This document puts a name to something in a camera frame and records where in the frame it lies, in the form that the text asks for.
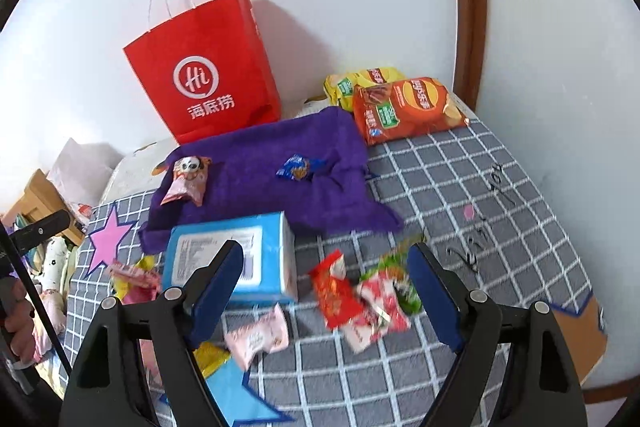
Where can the red paper shopping bag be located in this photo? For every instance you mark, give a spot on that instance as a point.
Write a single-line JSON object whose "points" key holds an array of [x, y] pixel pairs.
{"points": [[206, 71]]}

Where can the yellow potato chip bag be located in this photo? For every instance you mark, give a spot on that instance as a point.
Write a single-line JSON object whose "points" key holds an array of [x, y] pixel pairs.
{"points": [[339, 88]]}

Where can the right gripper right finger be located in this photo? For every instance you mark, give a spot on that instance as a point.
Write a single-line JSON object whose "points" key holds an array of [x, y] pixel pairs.
{"points": [[458, 316]]}

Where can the pale pink candy packet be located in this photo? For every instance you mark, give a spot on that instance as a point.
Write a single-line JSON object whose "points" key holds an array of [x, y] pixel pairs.
{"points": [[268, 334]]}

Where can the blue chocolate chip cookie packet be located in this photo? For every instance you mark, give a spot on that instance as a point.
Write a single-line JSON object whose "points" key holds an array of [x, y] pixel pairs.
{"points": [[300, 168]]}

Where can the blue tissue box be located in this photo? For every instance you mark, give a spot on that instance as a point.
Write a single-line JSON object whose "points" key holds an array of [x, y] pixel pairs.
{"points": [[269, 268]]}

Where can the grey checked table cloth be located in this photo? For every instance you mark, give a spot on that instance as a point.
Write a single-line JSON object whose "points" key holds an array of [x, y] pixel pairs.
{"points": [[463, 193]]}

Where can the purple towel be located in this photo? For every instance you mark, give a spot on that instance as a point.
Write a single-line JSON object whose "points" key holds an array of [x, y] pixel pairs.
{"points": [[242, 181]]}

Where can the pink white strawberry snack packet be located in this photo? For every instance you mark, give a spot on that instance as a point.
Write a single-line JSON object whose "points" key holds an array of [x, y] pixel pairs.
{"points": [[381, 314]]}

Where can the yellow pink snack bag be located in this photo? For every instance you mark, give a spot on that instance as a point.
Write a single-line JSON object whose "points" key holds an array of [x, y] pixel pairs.
{"points": [[208, 357]]}

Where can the white plastic bag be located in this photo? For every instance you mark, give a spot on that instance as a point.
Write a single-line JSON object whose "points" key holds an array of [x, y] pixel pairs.
{"points": [[81, 171]]}

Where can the long red pink snack packet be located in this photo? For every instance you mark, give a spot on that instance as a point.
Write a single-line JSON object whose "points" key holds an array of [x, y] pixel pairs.
{"points": [[138, 283]]}

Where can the orange potato chip bag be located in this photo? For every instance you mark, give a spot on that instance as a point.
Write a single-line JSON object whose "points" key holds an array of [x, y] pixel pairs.
{"points": [[405, 109]]}

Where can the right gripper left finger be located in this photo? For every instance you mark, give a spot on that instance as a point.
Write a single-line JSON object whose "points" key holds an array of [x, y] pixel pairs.
{"points": [[208, 291]]}

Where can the pink panda snack packet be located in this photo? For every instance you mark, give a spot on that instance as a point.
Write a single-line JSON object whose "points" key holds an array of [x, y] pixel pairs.
{"points": [[189, 178]]}

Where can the green snack packet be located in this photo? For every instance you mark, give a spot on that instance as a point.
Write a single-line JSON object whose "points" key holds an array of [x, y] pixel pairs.
{"points": [[394, 265]]}

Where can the cardboard box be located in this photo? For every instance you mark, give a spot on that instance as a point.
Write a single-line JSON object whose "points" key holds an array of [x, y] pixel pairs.
{"points": [[40, 198]]}

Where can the person's left hand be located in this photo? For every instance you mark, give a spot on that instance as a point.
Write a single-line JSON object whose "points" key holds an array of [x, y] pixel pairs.
{"points": [[19, 323]]}

